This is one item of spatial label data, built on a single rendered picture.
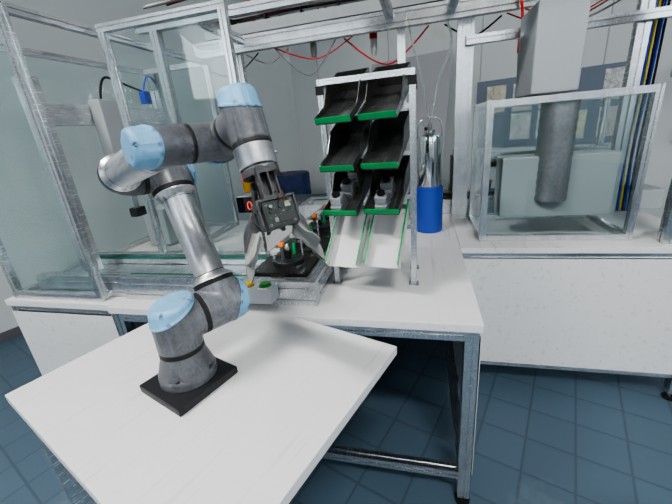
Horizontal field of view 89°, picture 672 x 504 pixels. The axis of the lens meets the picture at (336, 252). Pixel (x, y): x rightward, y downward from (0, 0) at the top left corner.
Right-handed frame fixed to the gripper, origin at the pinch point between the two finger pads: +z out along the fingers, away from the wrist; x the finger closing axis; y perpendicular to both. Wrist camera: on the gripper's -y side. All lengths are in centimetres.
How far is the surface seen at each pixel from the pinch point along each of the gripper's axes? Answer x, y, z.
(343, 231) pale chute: 40, -61, -4
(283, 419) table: -8.2, -15.1, 33.9
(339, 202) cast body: 36, -48, -15
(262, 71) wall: 144, -428, -265
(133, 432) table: -41, -28, 27
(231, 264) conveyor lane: -3, -106, -4
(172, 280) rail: -28, -91, -5
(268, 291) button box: 4, -59, 9
